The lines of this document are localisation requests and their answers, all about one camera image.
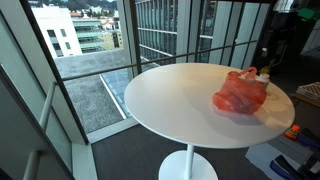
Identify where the blue flat object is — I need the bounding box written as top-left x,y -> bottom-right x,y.
295,132 -> 320,152

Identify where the dark vertical window mullion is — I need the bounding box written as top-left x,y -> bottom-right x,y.
128,0 -> 143,75

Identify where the blue and black tool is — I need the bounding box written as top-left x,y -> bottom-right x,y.
269,154 -> 306,180

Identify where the red translucent plastic bag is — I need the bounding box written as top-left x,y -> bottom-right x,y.
212,66 -> 268,116

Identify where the white and orange bottle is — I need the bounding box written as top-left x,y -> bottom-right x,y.
255,72 -> 271,91

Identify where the green wrist mounted part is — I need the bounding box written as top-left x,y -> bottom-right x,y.
297,7 -> 317,20

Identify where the white table pedestal base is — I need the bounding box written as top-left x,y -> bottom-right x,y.
158,143 -> 219,180

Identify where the white paper sheet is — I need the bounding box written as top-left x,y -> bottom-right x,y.
245,142 -> 303,180

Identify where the orange toy with green band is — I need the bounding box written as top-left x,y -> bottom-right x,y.
284,124 -> 301,141

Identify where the dark horizontal window rail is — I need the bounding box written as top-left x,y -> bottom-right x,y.
61,39 -> 259,82

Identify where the black white checkered board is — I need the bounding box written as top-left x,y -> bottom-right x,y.
295,81 -> 320,108

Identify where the grey floor mat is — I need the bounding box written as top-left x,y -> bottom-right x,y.
266,134 -> 315,165

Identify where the white tubular handrail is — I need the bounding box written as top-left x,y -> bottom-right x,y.
22,81 -> 58,180

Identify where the yellow green small object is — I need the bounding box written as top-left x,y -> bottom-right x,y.
259,65 -> 271,76

